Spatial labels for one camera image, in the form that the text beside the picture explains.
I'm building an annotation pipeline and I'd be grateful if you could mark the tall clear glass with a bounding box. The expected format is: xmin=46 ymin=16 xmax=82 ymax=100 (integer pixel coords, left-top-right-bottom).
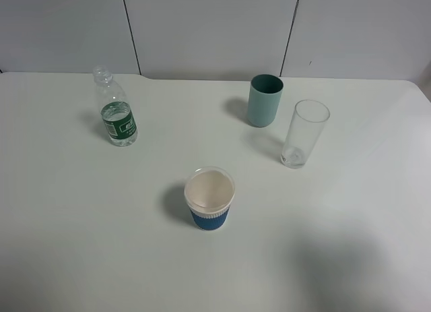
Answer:
xmin=281 ymin=99 xmax=331 ymax=169

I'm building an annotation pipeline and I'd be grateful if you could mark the teal plastic cup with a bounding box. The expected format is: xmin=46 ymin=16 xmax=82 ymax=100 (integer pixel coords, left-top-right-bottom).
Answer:
xmin=247 ymin=74 xmax=284 ymax=127

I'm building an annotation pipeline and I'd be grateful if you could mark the clear green-label water bottle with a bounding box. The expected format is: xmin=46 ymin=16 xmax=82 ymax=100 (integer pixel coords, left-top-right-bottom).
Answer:
xmin=93 ymin=65 xmax=138 ymax=147

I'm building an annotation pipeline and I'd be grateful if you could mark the white cup blue sleeve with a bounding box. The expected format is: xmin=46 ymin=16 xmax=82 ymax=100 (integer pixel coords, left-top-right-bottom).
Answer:
xmin=184 ymin=166 xmax=236 ymax=230

